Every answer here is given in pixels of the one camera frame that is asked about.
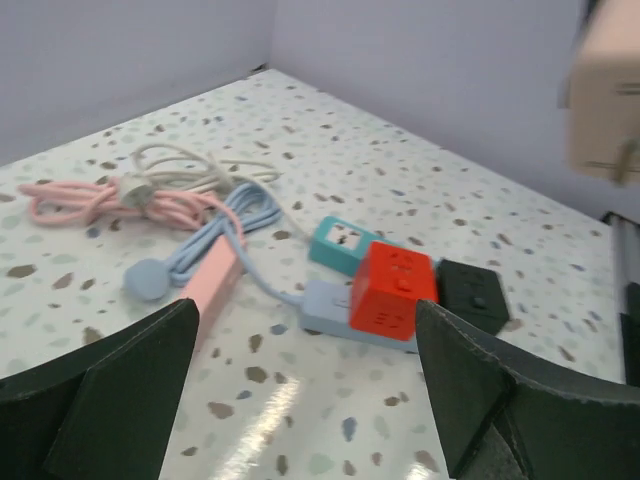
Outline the teal power strip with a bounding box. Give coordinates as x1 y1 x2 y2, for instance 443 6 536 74
308 216 396 277

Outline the pink plug adapter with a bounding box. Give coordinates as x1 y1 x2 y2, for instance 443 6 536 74
560 0 639 185

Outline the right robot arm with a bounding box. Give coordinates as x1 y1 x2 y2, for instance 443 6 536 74
602 212 639 387

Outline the pink power strip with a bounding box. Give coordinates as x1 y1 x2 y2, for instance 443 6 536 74
179 235 243 355

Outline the white coiled cord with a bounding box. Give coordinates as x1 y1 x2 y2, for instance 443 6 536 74
117 143 311 246

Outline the red plug adapter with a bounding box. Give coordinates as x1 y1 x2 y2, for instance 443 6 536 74
349 241 438 341

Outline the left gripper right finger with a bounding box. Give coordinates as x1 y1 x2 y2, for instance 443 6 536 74
416 301 639 479

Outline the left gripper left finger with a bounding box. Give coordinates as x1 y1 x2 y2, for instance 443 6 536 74
1 299 199 480

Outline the pink coiled cord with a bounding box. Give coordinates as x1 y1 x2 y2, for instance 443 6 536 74
17 180 246 241

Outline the black plug adapter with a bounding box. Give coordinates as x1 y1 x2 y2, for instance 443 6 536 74
436 259 510 335

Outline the blue coiled cord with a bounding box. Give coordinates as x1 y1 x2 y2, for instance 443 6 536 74
123 182 306 306

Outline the light blue power strip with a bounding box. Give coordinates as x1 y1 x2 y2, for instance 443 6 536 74
299 280 418 354

